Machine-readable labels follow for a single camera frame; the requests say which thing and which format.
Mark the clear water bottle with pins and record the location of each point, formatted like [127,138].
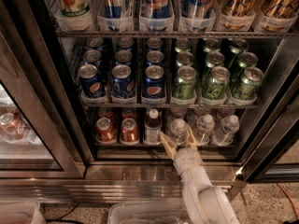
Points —
[225,132]
[202,129]
[178,131]

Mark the red soda can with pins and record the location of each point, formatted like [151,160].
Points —
[106,133]
[129,132]

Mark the red bull can right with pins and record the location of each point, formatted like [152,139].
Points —
[196,10]

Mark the gold can right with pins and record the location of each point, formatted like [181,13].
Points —
[276,15]

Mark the dark drink bottle white cap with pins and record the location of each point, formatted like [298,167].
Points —
[153,125]

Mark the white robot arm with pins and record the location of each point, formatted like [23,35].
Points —
[205,203]

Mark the gold can left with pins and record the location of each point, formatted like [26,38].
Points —
[236,8]

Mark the green soda can front right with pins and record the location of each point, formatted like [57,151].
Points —
[245,89]

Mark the green soda can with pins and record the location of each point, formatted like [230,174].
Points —
[216,83]
[245,89]
[183,88]

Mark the green soda can front middle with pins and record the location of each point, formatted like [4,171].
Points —
[216,83]

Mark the red bull can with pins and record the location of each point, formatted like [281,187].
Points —
[155,12]
[196,10]
[116,15]

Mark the blue pepsi can front middle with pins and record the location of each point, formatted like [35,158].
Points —
[123,83]

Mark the blue pepsi can front left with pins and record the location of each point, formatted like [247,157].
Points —
[91,81]

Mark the clear plastic bin centre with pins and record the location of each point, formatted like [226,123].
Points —
[150,212]

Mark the red soda can front left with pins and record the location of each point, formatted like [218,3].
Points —
[106,133]

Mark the green soda can front left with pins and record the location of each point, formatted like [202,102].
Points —
[183,88]

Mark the blue pepsi can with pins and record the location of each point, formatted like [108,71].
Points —
[123,83]
[91,81]
[153,91]

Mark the red soda can front right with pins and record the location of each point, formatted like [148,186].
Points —
[129,132]

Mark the steel fridge left door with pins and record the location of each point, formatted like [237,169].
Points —
[47,149]

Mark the clear plastic bin left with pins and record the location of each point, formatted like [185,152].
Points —
[21,213]

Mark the blue pepsi can front right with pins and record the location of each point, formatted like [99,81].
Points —
[153,91]

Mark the fridge right door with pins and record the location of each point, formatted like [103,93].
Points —
[264,165]

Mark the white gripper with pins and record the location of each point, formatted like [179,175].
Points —
[186,160]

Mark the red bull can left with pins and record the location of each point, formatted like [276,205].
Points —
[116,15]

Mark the gold can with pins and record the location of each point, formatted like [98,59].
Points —
[276,15]
[236,8]

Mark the clear plastic bin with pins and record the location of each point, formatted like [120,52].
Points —
[150,212]
[21,213]

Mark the white 7up can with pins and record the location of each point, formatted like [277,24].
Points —
[74,15]

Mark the red bull can middle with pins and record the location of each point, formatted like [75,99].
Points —
[155,12]

